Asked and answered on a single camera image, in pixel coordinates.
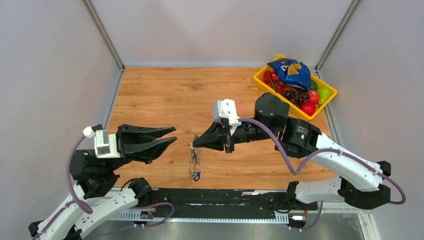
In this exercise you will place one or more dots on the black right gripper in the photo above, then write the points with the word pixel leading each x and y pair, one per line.
pixel 214 138

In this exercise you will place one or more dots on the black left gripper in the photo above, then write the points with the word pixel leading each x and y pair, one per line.
pixel 128 135

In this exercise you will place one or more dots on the metal key organizer ring plate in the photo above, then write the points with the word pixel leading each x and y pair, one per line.
pixel 194 159

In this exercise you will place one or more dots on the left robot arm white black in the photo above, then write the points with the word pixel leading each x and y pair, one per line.
pixel 91 175

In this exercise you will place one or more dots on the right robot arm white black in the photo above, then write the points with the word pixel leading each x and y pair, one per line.
pixel 358 182

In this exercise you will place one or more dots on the red cherries bunch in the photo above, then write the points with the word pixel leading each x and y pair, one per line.
pixel 273 81

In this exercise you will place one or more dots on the purple grape bunch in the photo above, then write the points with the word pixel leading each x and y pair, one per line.
pixel 298 98

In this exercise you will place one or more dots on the red apple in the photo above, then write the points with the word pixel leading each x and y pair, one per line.
pixel 309 108

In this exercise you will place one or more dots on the blue chips bag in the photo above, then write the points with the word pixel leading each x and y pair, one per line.
pixel 292 72

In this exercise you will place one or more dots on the red peach fruit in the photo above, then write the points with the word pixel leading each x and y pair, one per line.
pixel 314 97

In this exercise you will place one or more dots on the green apple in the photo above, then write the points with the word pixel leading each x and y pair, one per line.
pixel 324 94

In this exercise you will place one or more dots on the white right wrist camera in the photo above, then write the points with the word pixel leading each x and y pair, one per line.
pixel 226 110

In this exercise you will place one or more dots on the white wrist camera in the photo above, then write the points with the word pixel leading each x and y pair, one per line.
pixel 226 110
pixel 105 143

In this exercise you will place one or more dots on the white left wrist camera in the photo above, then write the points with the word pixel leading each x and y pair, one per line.
pixel 105 143

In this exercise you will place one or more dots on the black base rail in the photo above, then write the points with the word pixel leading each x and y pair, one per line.
pixel 196 205

